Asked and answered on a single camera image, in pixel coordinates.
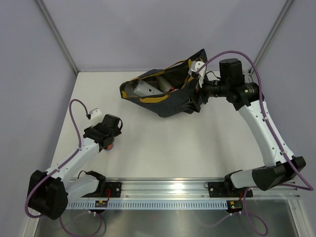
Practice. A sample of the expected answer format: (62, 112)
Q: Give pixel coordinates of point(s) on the right aluminium frame post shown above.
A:
(273, 31)

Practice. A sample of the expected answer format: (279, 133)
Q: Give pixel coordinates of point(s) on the beige bottle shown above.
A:
(163, 84)

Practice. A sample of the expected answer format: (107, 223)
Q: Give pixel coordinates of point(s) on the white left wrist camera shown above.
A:
(94, 114)

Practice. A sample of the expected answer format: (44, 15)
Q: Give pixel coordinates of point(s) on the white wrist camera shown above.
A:
(94, 114)
(197, 69)

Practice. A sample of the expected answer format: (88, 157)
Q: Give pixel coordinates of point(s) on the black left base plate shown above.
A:
(112, 188)

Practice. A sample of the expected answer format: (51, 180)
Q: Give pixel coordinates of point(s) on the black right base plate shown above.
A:
(224, 190)

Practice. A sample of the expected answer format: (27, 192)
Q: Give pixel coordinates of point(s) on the cream bottle with flip cap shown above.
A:
(128, 91)

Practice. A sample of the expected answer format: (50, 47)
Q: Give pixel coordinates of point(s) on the white bottle with black cap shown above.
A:
(142, 88)

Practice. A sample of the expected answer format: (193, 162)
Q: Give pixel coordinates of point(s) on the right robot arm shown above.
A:
(280, 163)

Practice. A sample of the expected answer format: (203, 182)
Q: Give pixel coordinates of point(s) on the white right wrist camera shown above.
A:
(197, 69)

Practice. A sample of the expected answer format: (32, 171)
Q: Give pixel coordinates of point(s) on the grey aluminium corner post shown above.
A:
(56, 34)

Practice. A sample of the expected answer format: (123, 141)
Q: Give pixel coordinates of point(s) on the aluminium mounting rail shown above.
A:
(170, 188)

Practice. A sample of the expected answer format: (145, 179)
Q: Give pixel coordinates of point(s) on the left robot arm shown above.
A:
(50, 191)

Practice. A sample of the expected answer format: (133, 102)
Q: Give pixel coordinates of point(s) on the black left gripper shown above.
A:
(94, 127)

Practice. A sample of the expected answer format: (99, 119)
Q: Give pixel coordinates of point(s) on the white slotted cable duct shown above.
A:
(89, 204)

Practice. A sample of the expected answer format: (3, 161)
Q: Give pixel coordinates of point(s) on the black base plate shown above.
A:
(112, 188)
(224, 190)

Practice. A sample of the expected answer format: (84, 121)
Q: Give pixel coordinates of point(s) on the dark denim canvas bag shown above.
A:
(172, 102)

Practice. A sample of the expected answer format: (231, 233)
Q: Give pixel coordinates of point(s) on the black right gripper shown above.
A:
(193, 103)

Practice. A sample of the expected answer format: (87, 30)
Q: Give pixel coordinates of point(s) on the orange bottle with blue cap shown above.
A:
(109, 147)

